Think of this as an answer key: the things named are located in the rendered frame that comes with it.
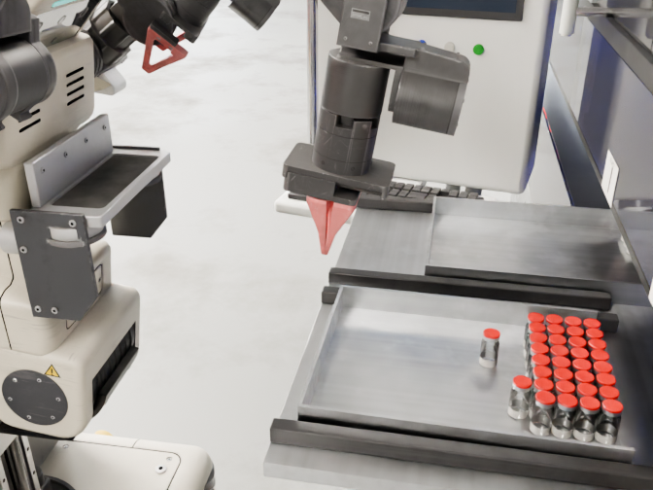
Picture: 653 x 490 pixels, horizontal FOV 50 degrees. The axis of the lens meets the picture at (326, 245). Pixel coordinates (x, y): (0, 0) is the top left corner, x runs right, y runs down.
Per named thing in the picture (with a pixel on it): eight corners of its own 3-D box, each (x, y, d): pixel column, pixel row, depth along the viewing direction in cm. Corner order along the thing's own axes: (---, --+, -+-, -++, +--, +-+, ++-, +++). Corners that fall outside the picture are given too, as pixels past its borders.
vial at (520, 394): (527, 408, 79) (532, 375, 77) (528, 421, 77) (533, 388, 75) (506, 405, 79) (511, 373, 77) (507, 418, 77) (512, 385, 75)
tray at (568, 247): (631, 228, 121) (635, 210, 119) (667, 308, 98) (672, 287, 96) (432, 214, 126) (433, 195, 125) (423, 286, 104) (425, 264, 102)
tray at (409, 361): (592, 332, 93) (597, 310, 91) (628, 477, 70) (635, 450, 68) (340, 305, 99) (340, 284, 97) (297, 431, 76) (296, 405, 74)
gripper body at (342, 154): (385, 205, 65) (401, 130, 62) (279, 182, 66) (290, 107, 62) (392, 179, 71) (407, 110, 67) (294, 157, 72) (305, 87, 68)
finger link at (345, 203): (341, 273, 69) (359, 188, 65) (272, 257, 70) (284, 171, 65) (352, 242, 75) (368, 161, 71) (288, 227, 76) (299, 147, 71)
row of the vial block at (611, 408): (594, 348, 89) (600, 318, 87) (617, 447, 74) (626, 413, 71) (575, 346, 90) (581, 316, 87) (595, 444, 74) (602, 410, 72)
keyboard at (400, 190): (484, 201, 150) (485, 192, 149) (470, 228, 138) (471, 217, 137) (312, 176, 163) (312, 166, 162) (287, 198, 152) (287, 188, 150)
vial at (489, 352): (497, 359, 87) (500, 330, 85) (497, 369, 85) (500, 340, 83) (478, 357, 88) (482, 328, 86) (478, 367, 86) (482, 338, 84)
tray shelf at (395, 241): (623, 227, 126) (625, 217, 125) (763, 548, 65) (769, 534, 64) (360, 207, 134) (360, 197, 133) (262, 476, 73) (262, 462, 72)
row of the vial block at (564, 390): (557, 344, 90) (563, 314, 88) (572, 440, 74) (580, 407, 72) (539, 342, 90) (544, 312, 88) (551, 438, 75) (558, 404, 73)
